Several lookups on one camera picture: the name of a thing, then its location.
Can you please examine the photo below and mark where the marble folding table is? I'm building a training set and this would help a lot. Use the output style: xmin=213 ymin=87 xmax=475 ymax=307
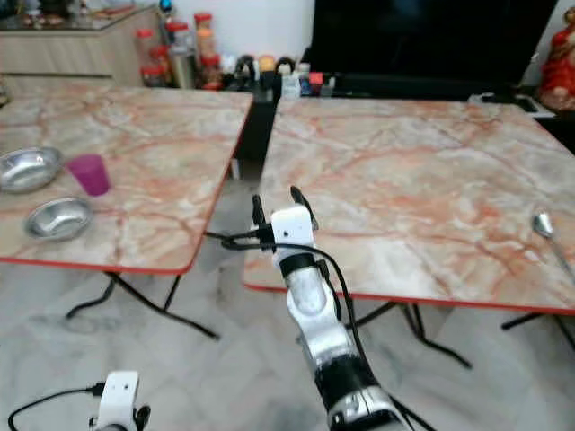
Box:
xmin=243 ymin=94 xmax=575 ymax=369
xmin=0 ymin=87 xmax=254 ymax=340

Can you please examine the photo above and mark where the black monkey figurine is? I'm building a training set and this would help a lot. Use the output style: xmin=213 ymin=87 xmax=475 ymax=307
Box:
xmin=231 ymin=56 xmax=257 ymax=91
xmin=275 ymin=56 xmax=298 ymax=88

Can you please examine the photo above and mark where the steel canister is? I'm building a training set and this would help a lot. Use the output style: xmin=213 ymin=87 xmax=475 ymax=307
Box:
xmin=169 ymin=45 xmax=197 ymax=90

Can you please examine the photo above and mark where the purple plastic cup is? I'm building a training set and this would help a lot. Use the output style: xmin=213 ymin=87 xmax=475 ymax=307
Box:
xmin=66 ymin=154 xmax=111 ymax=197

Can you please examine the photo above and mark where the tall orange-lidded jar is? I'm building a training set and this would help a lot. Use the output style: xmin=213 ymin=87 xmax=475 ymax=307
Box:
xmin=193 ymin=12 xmax=215 ymax=57

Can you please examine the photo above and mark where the small steel bowl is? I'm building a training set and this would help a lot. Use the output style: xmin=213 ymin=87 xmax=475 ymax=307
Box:
xmin=24 ymin=198 xmax=95 ymax=242

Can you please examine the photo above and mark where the black television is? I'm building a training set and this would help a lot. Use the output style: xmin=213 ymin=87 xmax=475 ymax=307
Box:
xmin=305 ymin=0 xmax=560 ymax=88

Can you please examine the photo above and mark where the large steel bowl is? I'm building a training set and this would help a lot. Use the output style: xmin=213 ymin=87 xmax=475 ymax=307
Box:
xmin=0 ymin=146 xmax=66 ymax=195

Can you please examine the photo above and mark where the light wooden cabinet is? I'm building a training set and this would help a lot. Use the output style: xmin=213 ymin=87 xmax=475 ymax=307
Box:
xmin=0 ymin=4 xmax=167 ymax=100

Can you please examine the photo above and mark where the red statue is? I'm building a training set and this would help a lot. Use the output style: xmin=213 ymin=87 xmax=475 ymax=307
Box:
xmin=539 ymin=27 xmax=575 ymax=113

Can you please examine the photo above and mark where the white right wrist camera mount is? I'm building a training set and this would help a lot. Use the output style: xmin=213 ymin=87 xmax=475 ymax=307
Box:
xmin=271 ymin=206 xmax=317 ymax=258

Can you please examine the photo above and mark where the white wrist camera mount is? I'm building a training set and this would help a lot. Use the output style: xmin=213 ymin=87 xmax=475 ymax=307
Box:
xmin=271 ymin=206 xmax=317 ymax=258
xmin=99 ymin=371 xmax=140 ymax=431

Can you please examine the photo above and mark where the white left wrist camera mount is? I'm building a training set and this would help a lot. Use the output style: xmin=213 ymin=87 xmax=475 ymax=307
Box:
xmin=99 ymin=371 xmax=140 ymax=431

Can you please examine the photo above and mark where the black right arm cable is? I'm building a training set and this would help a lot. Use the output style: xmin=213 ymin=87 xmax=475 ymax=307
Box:
xmin=205 ymin=231 xmax=371 ymax=360

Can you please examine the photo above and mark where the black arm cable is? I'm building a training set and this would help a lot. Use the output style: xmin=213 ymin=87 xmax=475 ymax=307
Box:
xmin=205 ymin=231 xmax=371 ymax=360
xmin=9 ymin=383 xmax=106 ymax=431

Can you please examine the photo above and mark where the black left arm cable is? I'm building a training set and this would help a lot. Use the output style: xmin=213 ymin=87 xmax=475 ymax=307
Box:
xmin=9 ymin=383 xmax=106 ymax=431

